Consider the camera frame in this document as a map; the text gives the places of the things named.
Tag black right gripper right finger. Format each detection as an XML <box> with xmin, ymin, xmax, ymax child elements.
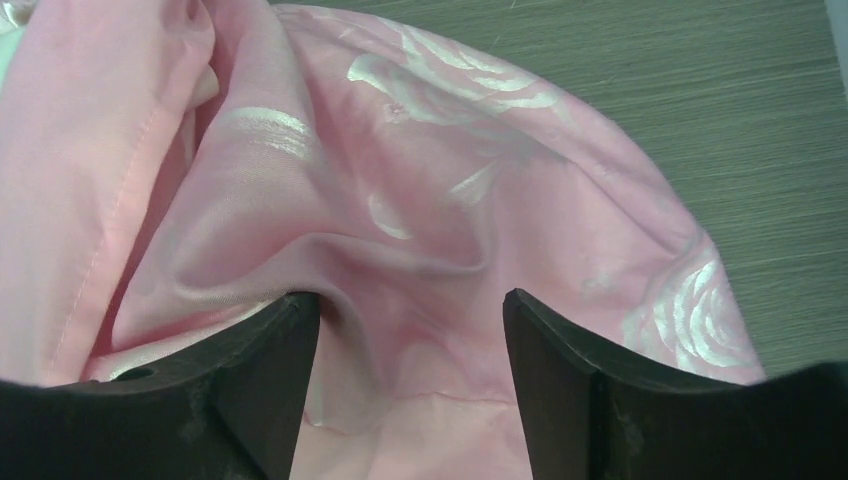
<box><xmin>503</xmin><ymin>289</ymin><xmax>847</xmax><ymax>480</ymax></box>

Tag pink floral pillowcase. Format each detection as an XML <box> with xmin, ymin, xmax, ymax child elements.
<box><xmin>1</xmin><ymin>1</ymin><xmax>764</xmax><ymax>479</ymax></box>

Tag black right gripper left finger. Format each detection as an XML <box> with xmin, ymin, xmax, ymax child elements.
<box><xmin>1</xmin><ymin>293</ymin><xmax>320</xmax><ymax>480</ymax></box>

